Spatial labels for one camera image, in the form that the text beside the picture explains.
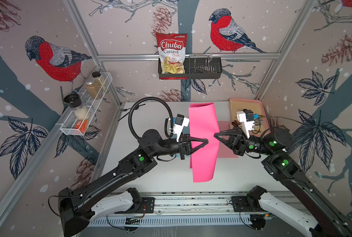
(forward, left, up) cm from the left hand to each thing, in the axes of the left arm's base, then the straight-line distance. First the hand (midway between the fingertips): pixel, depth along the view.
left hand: (208, 143), depth 50 cm
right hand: (+3, -3, 0) cm, 4 cm away
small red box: (+13, +54, -7) cm, 56 cm away
